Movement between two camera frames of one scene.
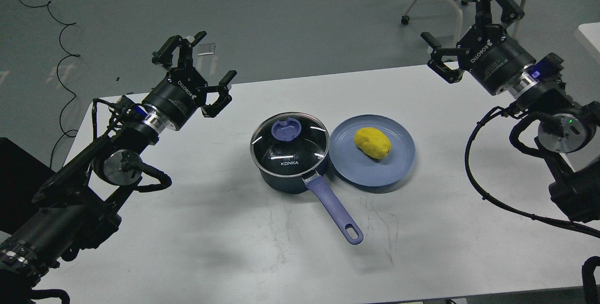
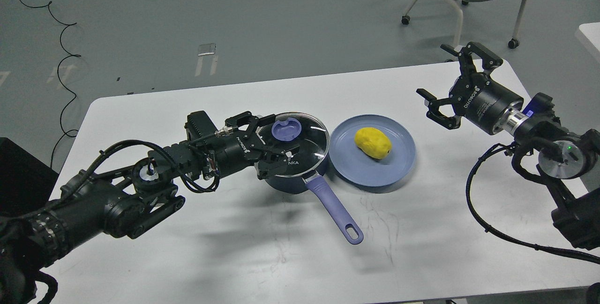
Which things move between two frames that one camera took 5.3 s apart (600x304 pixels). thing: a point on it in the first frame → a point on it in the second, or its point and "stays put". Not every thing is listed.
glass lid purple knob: (288, 130) stays put
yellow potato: (372, 142) stays put
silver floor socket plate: (206, 49) stays put
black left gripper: (176, 98) → (234, 152)
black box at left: (21, 174) stays put
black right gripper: (493, 59) → (481, 100)
